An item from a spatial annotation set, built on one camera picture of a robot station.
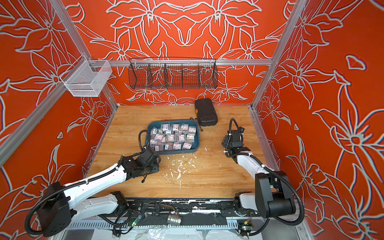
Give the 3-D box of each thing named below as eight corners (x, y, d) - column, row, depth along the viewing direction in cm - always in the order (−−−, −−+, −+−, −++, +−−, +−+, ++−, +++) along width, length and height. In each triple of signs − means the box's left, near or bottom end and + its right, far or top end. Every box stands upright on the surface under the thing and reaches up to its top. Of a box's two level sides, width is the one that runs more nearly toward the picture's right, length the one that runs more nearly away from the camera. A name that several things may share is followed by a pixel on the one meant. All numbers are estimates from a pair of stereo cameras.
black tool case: (199, 127, 108) (199, 122, 104) (194, 103, 124) (194, 99, 120) (217, 125, 109) (218, 120, 105) (210, 102, 125) (211, 97, 121)
